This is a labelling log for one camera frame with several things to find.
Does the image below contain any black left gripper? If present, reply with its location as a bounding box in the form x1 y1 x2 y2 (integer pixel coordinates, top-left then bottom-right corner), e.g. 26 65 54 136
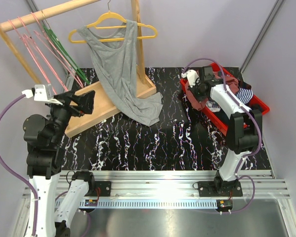
48 89 95 145

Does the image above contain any salmon pink tank top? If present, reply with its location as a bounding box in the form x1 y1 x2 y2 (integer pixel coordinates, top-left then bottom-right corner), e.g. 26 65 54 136
182 70 240 114

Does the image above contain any blue striped tank top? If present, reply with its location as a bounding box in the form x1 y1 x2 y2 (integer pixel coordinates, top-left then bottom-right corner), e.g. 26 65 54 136
206 88 254 113

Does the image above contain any navy maroon tank top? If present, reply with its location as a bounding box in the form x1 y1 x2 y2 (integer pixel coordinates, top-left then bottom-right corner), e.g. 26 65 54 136
239 81 262 112

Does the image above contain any green hanger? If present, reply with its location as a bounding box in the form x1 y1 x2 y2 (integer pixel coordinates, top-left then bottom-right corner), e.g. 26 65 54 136
42 23 90 87

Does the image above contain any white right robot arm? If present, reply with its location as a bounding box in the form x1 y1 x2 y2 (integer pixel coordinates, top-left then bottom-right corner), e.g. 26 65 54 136
186 67 262 196

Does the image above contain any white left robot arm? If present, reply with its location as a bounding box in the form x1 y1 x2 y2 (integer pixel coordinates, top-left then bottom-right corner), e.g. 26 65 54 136
23 89 96 237

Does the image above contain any grey tank top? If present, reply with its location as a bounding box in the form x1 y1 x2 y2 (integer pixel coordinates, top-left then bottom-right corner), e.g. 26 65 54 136
77 20 163 126

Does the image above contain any yellow hanger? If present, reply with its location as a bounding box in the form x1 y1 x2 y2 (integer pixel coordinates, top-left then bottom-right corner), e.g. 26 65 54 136
68 0 158 44

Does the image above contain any wooden clothes rack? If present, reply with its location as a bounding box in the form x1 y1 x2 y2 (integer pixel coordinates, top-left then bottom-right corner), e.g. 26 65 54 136
0 0 156 138

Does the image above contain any red plastic bin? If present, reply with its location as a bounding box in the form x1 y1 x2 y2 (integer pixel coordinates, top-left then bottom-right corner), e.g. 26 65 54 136
180 62 270 136

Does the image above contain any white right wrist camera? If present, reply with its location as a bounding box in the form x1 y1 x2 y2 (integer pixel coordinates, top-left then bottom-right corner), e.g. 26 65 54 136
181 70 199 88

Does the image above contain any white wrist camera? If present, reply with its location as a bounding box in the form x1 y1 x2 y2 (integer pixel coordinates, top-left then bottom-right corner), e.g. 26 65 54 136
22 84 63 105
181 70 199 88

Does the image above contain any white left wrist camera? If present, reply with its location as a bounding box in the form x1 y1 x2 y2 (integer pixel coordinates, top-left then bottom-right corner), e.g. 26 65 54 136
22 84 63 105

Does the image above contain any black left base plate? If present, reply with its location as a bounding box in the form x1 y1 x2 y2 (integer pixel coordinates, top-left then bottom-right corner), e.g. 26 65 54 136
88 181 112 197

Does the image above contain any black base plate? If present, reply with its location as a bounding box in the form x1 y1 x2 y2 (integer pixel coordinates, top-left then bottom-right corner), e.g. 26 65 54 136
197 180 243 197
88 181 112 197

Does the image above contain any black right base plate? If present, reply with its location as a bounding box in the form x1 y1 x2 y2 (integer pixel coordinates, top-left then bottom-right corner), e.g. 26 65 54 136
197 180 243 197

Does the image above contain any aluminium mounting rail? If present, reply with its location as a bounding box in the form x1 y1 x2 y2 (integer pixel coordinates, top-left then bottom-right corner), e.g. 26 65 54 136
12 170 296 237

